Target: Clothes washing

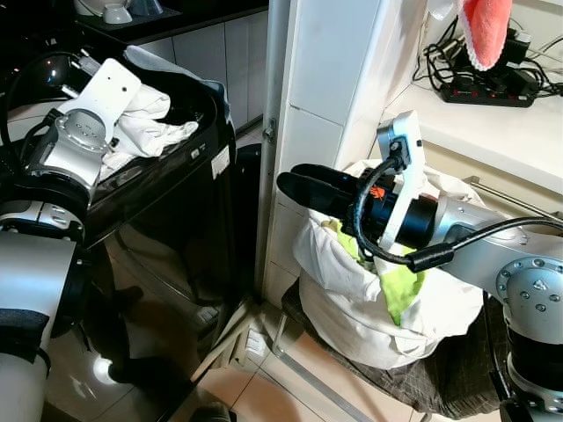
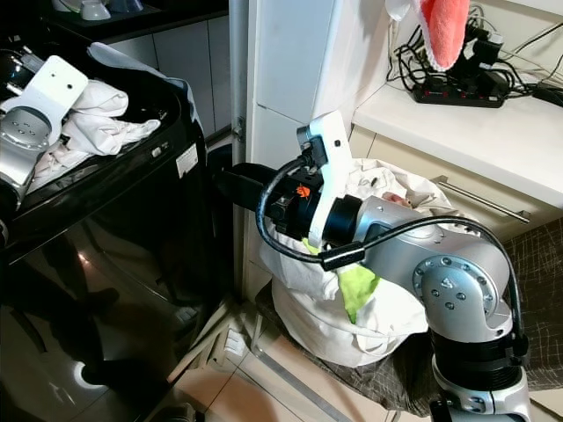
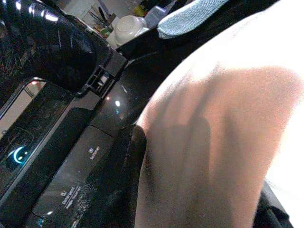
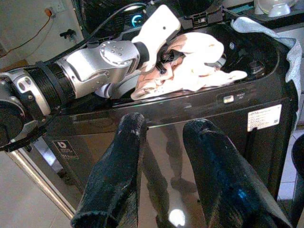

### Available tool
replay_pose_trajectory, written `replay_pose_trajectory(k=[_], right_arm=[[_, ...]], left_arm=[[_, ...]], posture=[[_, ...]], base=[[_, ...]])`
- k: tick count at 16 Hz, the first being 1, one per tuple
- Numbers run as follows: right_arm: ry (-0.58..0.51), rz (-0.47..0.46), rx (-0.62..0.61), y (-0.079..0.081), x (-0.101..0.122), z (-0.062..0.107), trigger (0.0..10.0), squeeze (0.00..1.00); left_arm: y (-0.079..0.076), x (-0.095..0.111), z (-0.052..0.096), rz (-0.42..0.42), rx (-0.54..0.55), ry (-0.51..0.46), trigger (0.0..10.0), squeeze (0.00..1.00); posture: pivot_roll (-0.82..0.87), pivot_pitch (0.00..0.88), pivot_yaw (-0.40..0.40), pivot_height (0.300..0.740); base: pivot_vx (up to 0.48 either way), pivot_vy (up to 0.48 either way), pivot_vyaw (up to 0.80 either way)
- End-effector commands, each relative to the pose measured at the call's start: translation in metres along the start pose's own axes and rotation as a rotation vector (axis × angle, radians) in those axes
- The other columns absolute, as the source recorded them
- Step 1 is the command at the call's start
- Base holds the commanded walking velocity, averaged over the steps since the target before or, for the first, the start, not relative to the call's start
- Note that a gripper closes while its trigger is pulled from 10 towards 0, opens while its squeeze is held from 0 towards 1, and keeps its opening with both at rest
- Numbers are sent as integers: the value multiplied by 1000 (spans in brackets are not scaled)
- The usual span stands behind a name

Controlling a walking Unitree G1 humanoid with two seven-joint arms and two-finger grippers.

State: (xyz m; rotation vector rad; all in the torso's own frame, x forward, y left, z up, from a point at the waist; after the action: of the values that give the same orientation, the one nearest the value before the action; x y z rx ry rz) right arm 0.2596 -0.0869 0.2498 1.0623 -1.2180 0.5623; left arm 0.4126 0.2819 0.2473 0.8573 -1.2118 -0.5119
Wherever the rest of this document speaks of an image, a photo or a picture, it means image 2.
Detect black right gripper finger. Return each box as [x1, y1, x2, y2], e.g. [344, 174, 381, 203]
[213, 169, 274, 217]
[228, 162, 274, 190]

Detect white garment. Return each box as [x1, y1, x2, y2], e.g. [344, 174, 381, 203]
[30, 77, 162, 191]

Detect black washing machine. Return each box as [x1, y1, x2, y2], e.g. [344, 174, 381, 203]
[0, 40, 235, 422]

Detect lime green cloth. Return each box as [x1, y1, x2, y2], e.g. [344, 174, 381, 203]
[303, 237, 384, 323]

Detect white fabric laundry bag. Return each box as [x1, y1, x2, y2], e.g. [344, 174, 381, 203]
[259, 158, 458, 369]

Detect black power strip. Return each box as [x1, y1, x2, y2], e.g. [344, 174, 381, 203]
[411, 77, 512, 109]

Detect white hanging cloth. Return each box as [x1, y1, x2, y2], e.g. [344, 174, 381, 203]
[384, 0, 420, 24]

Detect white ceramic bowl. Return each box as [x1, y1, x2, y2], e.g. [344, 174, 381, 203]
[77, 0, 112, 23]

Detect pink hanging towel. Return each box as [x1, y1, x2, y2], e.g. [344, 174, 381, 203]
[417, 0, 472, 72]

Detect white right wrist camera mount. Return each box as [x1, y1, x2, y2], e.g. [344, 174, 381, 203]
[296, 109, 354, 253]

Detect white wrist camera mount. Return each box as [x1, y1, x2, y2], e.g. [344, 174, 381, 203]
[7, 55, 90, 120]
[296, 109, 354, 253]

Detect tangled black power cords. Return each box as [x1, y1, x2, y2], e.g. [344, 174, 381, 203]
[391, 7, 563, 108]

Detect silver drawer handle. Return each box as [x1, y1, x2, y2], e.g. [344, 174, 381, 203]
[433, 175, 534, 223]

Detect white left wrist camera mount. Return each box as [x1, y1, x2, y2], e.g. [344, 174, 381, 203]
[7, 55, 90, 120]

